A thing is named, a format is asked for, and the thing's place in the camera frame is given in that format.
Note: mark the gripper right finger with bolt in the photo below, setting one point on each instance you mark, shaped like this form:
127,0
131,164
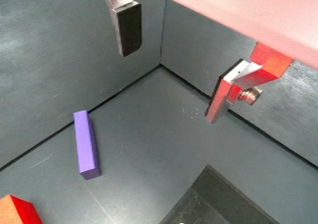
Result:
239,81

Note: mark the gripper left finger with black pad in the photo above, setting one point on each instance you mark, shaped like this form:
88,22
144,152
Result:
125,14

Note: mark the purple rectangular block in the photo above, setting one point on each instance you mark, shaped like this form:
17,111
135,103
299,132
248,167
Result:
85,145

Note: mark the red peg board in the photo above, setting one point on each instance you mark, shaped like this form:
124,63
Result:
17,211

